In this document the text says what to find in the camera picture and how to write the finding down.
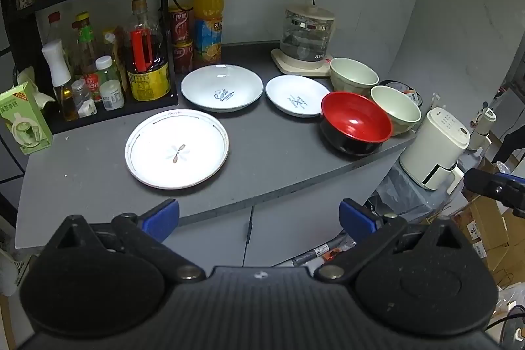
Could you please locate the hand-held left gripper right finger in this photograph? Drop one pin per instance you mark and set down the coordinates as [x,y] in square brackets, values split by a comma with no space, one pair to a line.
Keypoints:
[357,221]

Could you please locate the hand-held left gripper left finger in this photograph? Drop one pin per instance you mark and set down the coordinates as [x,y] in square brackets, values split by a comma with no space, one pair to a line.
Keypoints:
[162,216]

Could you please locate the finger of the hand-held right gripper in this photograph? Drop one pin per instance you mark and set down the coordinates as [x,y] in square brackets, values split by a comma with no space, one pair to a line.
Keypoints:
[488,186]

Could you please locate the large white plate blue print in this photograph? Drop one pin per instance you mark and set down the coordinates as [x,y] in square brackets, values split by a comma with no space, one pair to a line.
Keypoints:
[221,87]

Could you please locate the cardboard boxes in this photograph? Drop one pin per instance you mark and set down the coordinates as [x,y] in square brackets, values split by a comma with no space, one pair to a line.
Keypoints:
[488,235]

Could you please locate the clear plastic bag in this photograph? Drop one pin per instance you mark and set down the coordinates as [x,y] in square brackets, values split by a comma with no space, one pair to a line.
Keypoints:
[404,190]

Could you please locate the white handheld appliance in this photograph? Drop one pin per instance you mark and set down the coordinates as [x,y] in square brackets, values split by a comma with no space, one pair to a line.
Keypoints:
[483,124]

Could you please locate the white air fryer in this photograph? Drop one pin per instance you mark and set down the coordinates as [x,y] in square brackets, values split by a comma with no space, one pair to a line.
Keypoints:
[434,147]

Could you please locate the white plate with flower print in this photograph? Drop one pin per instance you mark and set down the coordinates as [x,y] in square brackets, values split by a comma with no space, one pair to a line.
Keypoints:
[177,149]

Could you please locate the red and black bowl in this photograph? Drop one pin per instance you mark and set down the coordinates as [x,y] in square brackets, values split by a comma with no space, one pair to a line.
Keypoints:
[354,120]

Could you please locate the cream bowl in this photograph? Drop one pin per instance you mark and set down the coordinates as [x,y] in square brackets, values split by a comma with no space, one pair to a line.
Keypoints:
[353,75]
[396,108]

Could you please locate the black round container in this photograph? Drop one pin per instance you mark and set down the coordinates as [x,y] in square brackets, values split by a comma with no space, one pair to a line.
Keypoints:
[404,87]

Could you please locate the small white-filled seasoning bottle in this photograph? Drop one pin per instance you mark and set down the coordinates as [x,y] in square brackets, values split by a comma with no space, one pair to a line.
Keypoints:
[112,95]

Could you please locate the small white plate blue print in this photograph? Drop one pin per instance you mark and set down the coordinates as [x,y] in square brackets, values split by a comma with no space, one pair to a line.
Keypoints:
[296,95]

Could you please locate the clear salt jar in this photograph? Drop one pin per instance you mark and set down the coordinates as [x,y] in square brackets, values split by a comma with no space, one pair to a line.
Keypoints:
[84,100]

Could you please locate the green bottle with white cap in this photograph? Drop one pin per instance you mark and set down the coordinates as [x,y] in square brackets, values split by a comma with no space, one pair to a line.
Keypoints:
[106,69]

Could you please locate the red drink can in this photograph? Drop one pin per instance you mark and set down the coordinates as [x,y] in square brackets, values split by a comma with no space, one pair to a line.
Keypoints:
[183,57]
[179,25]

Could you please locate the cream kettle base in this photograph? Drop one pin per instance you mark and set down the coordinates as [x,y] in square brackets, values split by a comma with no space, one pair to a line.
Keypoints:
[297,67]

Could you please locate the green carton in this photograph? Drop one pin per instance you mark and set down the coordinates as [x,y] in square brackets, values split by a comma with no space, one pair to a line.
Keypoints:
[24,120]

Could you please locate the crumpled white bag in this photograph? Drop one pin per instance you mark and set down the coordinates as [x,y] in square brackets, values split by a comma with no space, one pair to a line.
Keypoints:
[39,95]

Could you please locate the oil bottle with white sprayer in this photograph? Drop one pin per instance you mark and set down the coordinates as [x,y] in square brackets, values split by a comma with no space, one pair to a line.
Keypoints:
[59,71]

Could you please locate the glass electric kettle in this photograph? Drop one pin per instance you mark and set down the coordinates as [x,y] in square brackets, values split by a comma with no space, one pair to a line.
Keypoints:
[307,32]

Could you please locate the orange juice bottle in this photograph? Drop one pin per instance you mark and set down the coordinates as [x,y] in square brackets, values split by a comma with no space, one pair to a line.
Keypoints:
[208,22]

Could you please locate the red-capped clear bottle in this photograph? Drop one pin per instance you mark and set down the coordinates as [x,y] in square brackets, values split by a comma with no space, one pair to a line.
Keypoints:
[55,28]

